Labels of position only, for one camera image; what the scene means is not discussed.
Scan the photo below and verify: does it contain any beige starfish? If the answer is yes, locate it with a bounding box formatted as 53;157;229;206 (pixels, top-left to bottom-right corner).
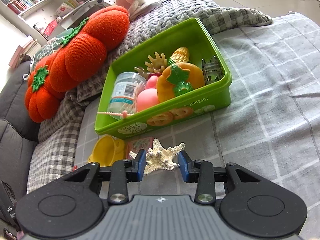
129;138;185;176

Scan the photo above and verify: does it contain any cotton swab jar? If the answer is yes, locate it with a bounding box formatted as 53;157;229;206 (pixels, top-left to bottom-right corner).
107;72;146;120

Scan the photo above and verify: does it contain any pink toy pig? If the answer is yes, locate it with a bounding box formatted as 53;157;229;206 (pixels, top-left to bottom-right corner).
96;74;161;119

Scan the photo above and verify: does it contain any orange toy pumpkin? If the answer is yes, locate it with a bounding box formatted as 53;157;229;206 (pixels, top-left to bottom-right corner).
156;62;205;102

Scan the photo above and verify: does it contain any tortoiseshell hair claw clip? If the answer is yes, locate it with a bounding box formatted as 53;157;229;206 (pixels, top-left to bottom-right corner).
201;55;224;85

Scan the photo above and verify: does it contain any tan rubber octopus toy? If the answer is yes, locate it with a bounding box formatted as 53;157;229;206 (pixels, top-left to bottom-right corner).
145;52;168;73

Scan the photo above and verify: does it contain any toy corn cob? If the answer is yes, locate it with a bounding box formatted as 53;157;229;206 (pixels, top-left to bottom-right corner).
168;47;190;66

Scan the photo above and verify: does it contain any yellow toy pot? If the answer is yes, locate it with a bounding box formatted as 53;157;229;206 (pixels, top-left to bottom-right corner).
88;135;125;167

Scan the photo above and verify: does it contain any pink toy box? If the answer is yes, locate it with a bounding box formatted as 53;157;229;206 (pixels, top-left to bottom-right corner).
126;137;153;159

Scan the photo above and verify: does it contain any grey checked quilt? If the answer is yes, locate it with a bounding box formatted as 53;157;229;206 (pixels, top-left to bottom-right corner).
27;0;272;193

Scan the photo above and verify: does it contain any grey sofa backrest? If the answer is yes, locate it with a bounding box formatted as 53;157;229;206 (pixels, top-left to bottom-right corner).
0;61;40;200

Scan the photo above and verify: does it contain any grey grid bedsheet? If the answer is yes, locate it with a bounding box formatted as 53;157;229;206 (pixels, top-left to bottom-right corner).
125;12;319;239

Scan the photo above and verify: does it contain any left orange pumpkin cushion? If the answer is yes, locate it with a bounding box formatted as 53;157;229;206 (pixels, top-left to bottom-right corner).
24;49;78;123

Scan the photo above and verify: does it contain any orange pumpkin cushion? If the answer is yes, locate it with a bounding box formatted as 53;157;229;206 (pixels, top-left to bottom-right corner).
24;49;78;123
49;5;130;92

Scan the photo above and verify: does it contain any right orange pumpkin cushion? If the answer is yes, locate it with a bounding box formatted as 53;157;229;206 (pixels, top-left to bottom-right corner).
49;5;130;92

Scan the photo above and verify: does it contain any green plastic storage bin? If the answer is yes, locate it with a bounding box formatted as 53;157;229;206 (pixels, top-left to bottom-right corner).
94;18;232;139

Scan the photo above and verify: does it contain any green patterned pillow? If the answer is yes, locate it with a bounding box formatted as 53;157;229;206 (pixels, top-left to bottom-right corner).
30;28;74;71

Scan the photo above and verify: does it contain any white pink plush toy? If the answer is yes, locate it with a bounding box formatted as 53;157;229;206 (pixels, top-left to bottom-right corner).
116;0;146;21

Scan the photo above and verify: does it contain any white desk chair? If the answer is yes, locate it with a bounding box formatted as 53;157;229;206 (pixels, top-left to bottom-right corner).
61;0;116;21

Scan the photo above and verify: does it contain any white bookshelf with books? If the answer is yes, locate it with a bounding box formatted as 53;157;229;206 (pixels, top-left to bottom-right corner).
1;0;84;45

